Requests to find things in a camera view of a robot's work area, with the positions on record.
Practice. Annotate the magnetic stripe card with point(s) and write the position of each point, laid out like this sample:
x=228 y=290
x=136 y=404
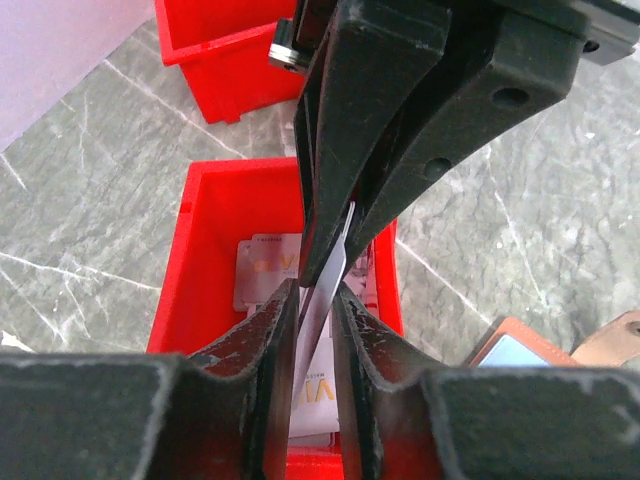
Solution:
x=317 y=302

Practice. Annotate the red bin front pair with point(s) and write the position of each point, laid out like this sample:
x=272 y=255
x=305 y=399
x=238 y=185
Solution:
x=222 y=50

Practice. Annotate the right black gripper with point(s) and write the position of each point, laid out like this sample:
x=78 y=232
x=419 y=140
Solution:
x=611 y=27

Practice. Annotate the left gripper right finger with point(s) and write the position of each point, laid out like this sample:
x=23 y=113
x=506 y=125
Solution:
x=404 y=415

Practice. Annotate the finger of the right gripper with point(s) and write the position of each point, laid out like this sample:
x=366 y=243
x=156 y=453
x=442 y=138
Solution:
x=499 y=68
x=372 y=56

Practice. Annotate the white credit card stack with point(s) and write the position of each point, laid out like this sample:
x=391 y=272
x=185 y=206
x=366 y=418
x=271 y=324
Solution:
x=262 y=263

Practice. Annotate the brown leather card holder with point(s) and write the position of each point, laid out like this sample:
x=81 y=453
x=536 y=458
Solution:
x=514 y=344

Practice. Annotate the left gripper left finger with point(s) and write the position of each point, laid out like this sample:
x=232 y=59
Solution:
x=150 y=415

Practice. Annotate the red bin with cards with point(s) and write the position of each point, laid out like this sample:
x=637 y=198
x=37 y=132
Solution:
x=223 y=203

